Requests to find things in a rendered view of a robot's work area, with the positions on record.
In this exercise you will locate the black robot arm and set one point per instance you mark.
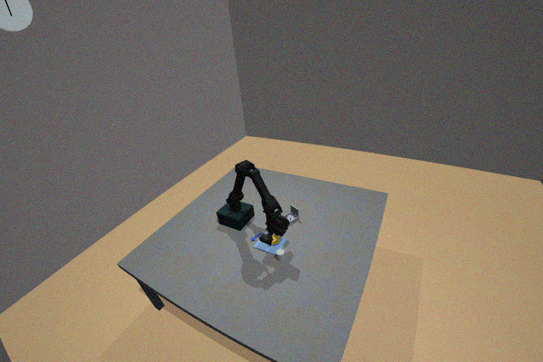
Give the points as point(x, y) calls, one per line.
point(269, 203)

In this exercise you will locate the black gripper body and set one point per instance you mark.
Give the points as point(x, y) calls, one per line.
point(267, 238)

